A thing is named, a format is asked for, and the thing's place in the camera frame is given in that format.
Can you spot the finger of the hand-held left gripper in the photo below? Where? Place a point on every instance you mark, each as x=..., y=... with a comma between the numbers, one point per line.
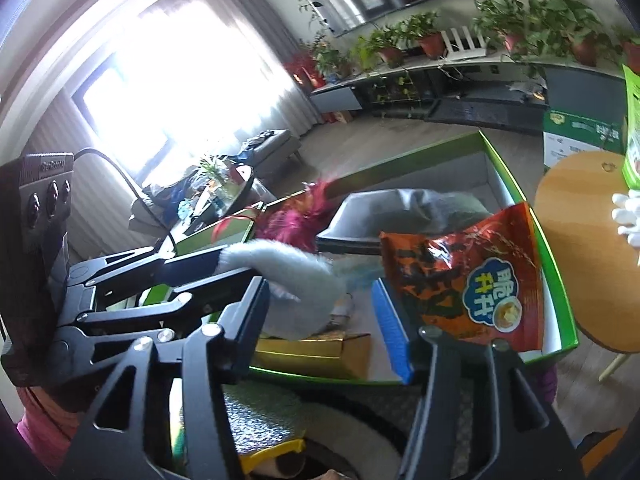
x=150, y=315
x=150, y=267

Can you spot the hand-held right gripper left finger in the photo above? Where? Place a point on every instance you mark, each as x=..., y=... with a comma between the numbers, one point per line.
x=252, y=310

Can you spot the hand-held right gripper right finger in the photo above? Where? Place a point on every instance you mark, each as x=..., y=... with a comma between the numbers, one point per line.
x=395, y=335

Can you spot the pale blue fluffy cloth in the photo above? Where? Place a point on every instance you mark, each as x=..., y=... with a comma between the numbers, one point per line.
x=300, y=280

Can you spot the orange snack packet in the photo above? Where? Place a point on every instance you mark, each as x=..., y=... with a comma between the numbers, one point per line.
x=450, y=285

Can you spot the dark grey plastic packet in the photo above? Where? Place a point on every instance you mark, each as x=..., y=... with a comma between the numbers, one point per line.
x=370, y=215

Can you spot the green cardboard box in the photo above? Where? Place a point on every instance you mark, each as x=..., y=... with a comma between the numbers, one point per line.
x=435, y=167

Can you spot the gold box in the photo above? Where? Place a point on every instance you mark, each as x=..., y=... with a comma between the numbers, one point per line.
x=310, y=357

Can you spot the magenta feather toy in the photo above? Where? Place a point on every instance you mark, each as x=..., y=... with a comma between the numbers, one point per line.
x=295, y=220

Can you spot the silver metal scrubber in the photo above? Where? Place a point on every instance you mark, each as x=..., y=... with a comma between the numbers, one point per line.
x=260, y=420

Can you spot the round glass side table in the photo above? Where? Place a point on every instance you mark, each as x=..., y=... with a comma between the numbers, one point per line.
x=235, y=185

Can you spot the grey bench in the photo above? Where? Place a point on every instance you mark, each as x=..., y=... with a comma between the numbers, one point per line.
x=275, y=145

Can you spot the bright window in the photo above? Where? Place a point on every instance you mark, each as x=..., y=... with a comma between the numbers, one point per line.
x=190, y=90

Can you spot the round wooden table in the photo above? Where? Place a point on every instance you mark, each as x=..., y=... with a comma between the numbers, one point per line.
x=575, y=240

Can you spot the grey television stand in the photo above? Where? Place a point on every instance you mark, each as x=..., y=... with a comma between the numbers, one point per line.
x=340, y=97

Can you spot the white glove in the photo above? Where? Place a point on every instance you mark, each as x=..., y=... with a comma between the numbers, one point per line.
x=627, y=220

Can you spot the green white carton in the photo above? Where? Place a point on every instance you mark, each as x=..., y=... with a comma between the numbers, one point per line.
x=575, y=145

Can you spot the small white picket fence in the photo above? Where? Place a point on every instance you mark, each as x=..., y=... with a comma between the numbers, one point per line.
x=465, y=51

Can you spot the green standing pouch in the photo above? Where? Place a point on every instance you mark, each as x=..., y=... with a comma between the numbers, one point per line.
x=632, y=135

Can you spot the row of potted plants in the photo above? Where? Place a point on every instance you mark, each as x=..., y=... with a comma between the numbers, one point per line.
x=500, y=25

